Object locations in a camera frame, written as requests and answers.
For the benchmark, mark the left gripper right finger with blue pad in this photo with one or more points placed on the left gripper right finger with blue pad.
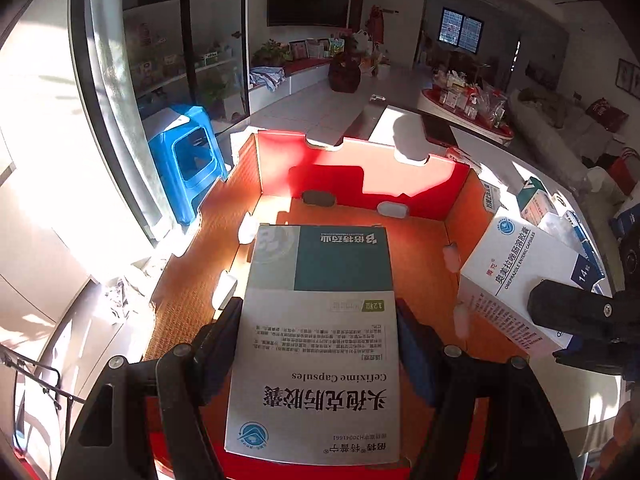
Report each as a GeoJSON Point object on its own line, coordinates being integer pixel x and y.
{"type": "Point", "coordinates": [420, 353]}

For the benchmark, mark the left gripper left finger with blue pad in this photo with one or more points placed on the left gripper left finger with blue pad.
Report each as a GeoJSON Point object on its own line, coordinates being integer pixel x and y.
{"type": "Point", "coordinates": [214, 349]}

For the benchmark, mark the white teal cefixime box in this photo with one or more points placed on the white teal cefixime box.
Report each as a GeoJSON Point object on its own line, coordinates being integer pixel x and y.
{"type": "Point", "coordinates": [315, 375]}

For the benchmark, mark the white omeprazole capsule box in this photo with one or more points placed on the white omeprazole capsule box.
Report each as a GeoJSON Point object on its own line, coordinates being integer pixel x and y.
{"type": "Point", "coordinates": [511, 258]}

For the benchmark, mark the blue banded medicine box bundle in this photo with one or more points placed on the blue banded medicine box bundle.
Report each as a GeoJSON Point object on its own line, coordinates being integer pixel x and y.
{"type": "Point", "coordinates": [584, 240]}

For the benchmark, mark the red cardboard fruit box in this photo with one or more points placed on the red cardboard fruit box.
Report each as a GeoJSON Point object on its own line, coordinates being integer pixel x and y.
{"type": "Point", "coordinates": [280, 178]}

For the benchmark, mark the teal white medicine box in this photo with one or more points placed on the teal white medicine box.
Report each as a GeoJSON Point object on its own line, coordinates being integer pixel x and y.
{"type": "Point", "coordinates": [534, 201]}

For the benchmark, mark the blue plastic stool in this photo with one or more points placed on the blue plastic stool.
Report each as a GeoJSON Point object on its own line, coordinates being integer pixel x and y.
{"type": "Point", "coordinates": [186, 155]}

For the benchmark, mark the white covered long sofa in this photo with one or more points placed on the white covered long sofa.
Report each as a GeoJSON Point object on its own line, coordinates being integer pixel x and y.
{"type": "Point", "coordinates": [562, 135]}

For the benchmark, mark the red cushion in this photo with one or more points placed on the red cushion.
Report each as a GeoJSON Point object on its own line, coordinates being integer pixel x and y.
{"type": "Point", "coordinates": [608, 116]}

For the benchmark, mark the dark red smartphone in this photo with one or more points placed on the dark red smartphone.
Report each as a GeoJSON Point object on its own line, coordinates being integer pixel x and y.
{"type": "Point", "coordinates": [437, 131]}

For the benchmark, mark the round red-top coffee table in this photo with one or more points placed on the round red-top coffee table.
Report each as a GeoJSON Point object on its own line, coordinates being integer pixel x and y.
{"type": "Point", "coordinates": [478, 107]}

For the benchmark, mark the dark red bag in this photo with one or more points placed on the dark red bag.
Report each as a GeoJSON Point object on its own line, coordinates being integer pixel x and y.
{"type": "Point", "coordinates": [344, 73]}

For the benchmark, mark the potted green plant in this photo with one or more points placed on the potted green plant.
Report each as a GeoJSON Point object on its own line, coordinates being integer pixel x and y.
{"type": "Point", "coordinates": [272, 54]}

